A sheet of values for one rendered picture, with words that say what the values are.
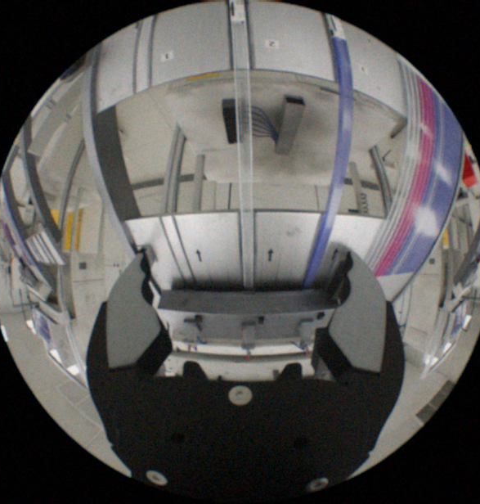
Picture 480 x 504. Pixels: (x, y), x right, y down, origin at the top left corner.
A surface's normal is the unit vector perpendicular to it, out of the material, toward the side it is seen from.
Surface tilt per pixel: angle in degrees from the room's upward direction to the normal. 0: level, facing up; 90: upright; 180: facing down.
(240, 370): 90
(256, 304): 134
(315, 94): 0
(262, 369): 90
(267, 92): 0
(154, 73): 44
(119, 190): 90
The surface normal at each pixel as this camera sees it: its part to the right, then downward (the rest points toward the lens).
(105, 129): 1.00, -0.01
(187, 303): -0.04, -0.73
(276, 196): -0.04, -0.05
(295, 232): -0.03, 0.69
